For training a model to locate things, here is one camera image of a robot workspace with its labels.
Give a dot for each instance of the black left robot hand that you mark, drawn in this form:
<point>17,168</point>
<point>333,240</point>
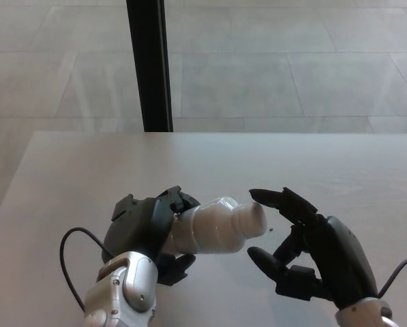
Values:
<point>135,228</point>

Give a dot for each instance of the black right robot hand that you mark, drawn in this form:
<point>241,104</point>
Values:
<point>339,259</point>

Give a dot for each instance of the white plastic bottle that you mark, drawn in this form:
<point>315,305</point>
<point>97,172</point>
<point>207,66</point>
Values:
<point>210,228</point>

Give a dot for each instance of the white screw cap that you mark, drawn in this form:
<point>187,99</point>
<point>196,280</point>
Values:
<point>254,219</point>

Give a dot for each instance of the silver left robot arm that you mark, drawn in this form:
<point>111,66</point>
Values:
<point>128,293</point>

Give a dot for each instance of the black window frame post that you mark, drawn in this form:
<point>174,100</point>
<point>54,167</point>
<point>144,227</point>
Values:
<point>148,68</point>

